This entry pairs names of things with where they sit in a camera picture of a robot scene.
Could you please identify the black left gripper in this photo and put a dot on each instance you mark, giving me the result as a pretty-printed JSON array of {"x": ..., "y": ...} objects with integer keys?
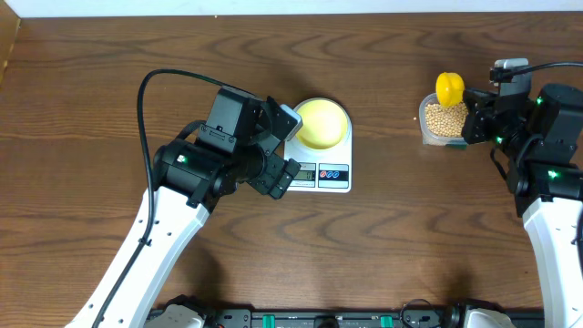
[{"x": 277, "y": 178}]

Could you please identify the clear container of soybeans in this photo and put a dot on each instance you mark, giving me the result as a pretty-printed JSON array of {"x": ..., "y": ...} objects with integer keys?
[{"x": 440, "y": 125}]

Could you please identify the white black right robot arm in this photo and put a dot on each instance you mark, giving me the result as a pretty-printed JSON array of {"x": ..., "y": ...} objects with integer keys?
[{"x": 539, "y": 138}]

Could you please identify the pale yellow plastic bowl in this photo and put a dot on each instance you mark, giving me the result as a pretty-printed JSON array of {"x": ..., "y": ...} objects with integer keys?
[{"x": 324, "y": 124}]

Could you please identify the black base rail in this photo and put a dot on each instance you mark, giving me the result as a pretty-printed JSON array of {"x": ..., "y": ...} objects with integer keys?
[{"x": 186, "y": 312}]

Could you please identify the white digital kitchen scale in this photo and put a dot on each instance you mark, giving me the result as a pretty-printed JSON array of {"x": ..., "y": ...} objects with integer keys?
[{"x": 329, "y": 170}]

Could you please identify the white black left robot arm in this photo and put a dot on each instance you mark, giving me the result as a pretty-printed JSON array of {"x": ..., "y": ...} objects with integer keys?
[{"x": 206, "y": 161}]

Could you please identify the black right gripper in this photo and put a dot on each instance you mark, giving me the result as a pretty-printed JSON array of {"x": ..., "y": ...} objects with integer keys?
[{"x": 479, "y": 104}]

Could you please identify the yellow plastic measuring scoop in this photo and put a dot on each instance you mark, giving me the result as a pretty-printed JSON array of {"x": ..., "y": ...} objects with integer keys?
[{"x": 449, "y": 89}]

